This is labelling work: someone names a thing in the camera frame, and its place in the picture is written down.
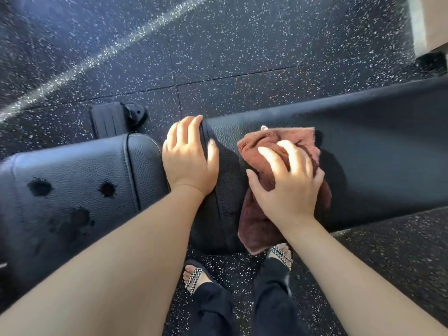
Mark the person's left hand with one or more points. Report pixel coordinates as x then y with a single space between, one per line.
187 164

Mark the person's right hand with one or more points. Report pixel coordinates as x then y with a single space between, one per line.
290 192

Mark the person's left middle finger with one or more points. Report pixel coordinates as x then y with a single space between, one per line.
183 131

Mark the person's right middle finger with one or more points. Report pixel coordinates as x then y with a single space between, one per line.
291 155

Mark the person's right little finger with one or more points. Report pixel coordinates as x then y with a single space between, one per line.
319 176

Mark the person's right thumb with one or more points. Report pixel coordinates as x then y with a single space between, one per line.
255 187

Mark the person's left thumb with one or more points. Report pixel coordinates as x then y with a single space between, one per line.
213 153

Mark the brown cleaning cloth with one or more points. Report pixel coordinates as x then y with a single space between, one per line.
255 223

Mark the person's right forearm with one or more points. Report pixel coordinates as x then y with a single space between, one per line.
350 286

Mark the person's left forearm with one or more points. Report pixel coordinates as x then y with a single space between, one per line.
115 262

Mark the long black bench back pad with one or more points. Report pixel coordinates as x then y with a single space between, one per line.
378 153

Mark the person's right checkered sandal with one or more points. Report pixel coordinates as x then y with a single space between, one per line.
280 256

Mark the person's checkered sandal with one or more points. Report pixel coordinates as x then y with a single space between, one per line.
194 278
280 256

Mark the person's left checkered sandal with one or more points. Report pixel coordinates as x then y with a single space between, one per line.
194 278

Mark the person's right trouser leg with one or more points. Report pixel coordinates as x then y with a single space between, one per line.
276 304

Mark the person's trouser leg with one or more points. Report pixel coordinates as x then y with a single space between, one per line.
276 304
213 311

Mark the black bench seat pad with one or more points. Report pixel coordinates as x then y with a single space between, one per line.
77 192

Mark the person's left trouser leg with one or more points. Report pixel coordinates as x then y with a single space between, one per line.
213 311

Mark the beige box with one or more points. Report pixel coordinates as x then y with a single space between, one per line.
432 20

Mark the black bench foot bracket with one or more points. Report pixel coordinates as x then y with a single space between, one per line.
112 118

